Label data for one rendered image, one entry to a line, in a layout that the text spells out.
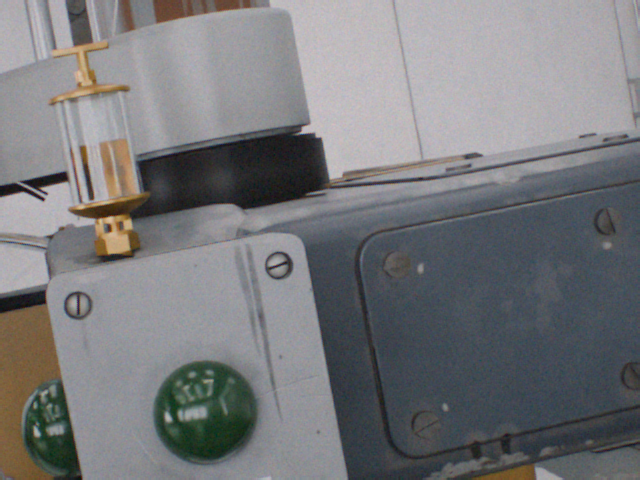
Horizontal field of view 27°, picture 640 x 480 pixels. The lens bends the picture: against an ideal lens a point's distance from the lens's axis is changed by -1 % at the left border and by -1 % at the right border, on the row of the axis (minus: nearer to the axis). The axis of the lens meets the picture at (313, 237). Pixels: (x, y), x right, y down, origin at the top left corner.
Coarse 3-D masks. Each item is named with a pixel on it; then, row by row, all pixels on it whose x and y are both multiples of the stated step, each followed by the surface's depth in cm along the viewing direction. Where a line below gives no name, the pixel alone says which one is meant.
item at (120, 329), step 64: (192, 256) 38; (256, 256) 38; (64, 320) 37; (128, 320) 38; (192, 320) 38; (256, 320) 38; (64, 384) 38; (128, 384) 38; (256, 384) 39; (320, 384) 39; (128, 448) 38; (256, 448) 39; (320, 448) 39
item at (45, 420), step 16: (48, 384) 39; (32, 400) 39; (48, 400) 39; (64, 400) 39; (32, 416) 39; (48, 416) 38; (64, 416) 38; (32, 432) 39; (48, 432) 38; (64, 432) 38; (32, 448) 39; (48, 448) 38; (64, 448) 38; (48, 464) 39; (64, 464) 39
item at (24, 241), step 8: (8, 184) 75; (16, 184) 75; (24, 184) 76; (24, 192) 76; (32, 192) 76; (40, 192) 76; (0, 232) 52; (8, 232) 52; (0, 240) 52; (8, 240) 51; (16, 240) 51; (24, 240) 51; (32, 240) 51; (40, 240) 51; (48, 240) 51; (24, 248) 51; (32, 248) 51; (40, 248) 51; (0, 472) 64
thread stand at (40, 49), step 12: (24, 0) 75; (48, 0) 76; (36, 12) 75; (48, 12) 76; (36, 24) 75; (48, 24) 75; (36, 36) 75; (48, 36) 75; (36, 48) 75; (36, 60) 76
